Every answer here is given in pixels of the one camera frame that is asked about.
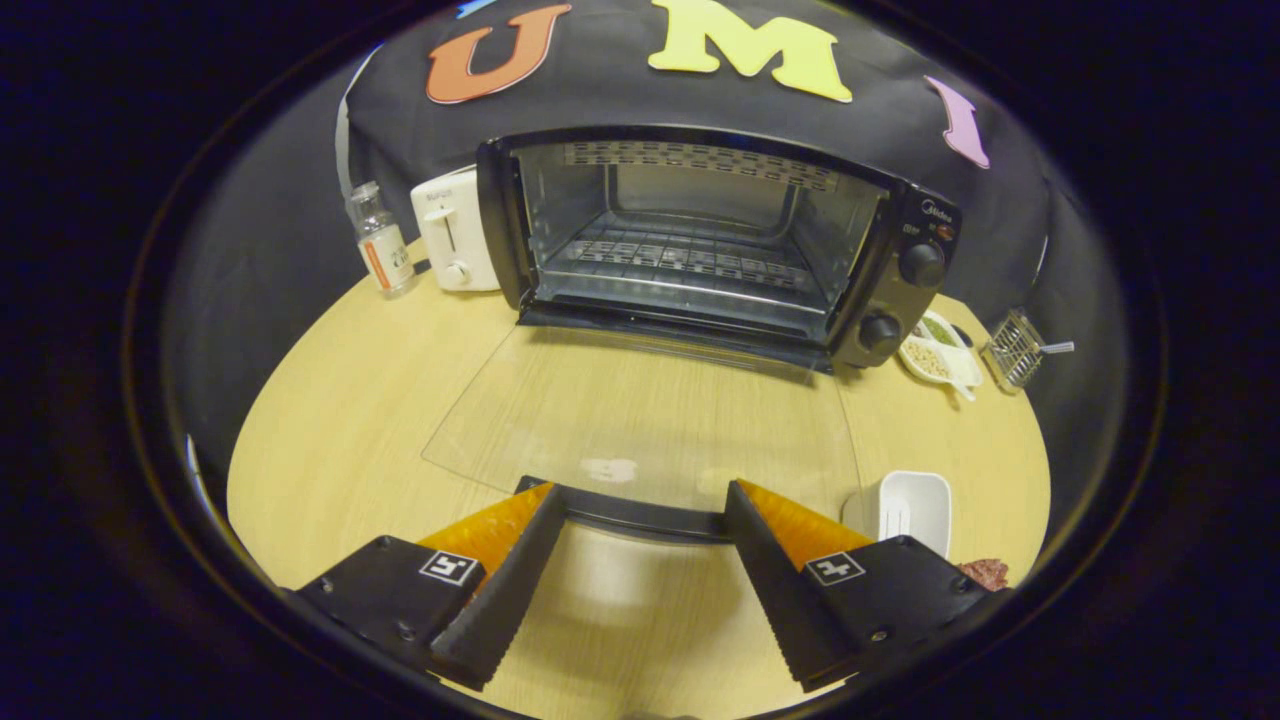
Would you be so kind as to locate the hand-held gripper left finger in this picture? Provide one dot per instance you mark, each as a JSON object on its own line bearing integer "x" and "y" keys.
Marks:
{"x": 510, "y": 600}

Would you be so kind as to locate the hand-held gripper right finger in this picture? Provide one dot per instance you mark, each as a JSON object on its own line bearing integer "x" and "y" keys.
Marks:
{"x": 780, "y": 600}

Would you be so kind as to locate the reddish brown meat piece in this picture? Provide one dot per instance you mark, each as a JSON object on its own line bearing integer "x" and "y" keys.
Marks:
{"x": 988, "y": 573}

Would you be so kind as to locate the black toaster oven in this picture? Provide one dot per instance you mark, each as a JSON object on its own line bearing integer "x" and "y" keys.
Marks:
{"x": 890, "y": 300}

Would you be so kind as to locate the white bread toaster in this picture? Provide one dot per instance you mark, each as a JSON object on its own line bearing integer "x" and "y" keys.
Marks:
{"x": 450, "y": 230}

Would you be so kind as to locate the small white rectangular tray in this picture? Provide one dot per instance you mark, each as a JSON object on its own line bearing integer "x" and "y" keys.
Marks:
{"x": 915, "y": 505}

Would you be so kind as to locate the white divided dish with beans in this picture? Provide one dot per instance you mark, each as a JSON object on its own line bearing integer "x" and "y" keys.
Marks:
{"x": 935, "y": 358}

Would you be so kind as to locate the small black round lid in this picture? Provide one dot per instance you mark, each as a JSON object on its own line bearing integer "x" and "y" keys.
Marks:
{"x": 962, "y": 335}

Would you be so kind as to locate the clear glass bottle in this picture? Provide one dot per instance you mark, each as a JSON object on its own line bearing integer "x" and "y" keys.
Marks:
{"x": 385, "y": 255}

